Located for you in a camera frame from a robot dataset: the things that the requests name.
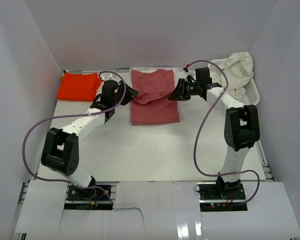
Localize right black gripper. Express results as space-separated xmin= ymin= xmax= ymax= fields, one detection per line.
xmin=168 ymin=79 xmax=201 ymax=102

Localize pink t-shirt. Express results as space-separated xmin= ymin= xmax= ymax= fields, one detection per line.
xmin=130 ymin=69 xmax=180 ymax=126

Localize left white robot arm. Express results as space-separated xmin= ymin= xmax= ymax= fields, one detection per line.
xmin=41 ymin=80 xmax=139 ymax=200

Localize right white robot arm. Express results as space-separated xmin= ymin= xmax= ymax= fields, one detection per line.
xmin=168 ymin=67 xmax=260 ymax=200

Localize papers at table back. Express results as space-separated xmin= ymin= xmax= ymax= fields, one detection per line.
xmin=129 ymin=66 xmax=179 ymax=73

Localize folded orange t-shirt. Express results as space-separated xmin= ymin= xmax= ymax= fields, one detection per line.
xmin=57 ymin=72 xmax=103 ymax=102

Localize white t-shirt in basket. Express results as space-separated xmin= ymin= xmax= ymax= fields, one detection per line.
xmin=219 ymin=51 xmax=254 ymax=100

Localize white perforated plastic basket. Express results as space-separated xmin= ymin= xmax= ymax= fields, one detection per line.
xmin=207 ymin=63 xmax=260 ymax=105

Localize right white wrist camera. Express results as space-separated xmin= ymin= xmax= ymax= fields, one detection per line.
xmin=182 ymin=64 xmax=196 ymax=79

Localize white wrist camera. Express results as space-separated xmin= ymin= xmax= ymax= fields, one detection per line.
xmin=182 ymin=64 xmax=196 ymax=79
xmin=99 ymin=73 xmax=117 ymax=82

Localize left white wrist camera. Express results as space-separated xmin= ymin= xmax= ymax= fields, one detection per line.
xmin=99 ymin=73 xmax=117 ymax=82

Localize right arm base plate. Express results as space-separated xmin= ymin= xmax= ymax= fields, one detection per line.
xmin=194 ymin=183 xmax=248 ymax=213

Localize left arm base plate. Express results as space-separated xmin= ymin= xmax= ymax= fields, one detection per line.
xmin=64 ymin=185 xmax=113 ymax=211

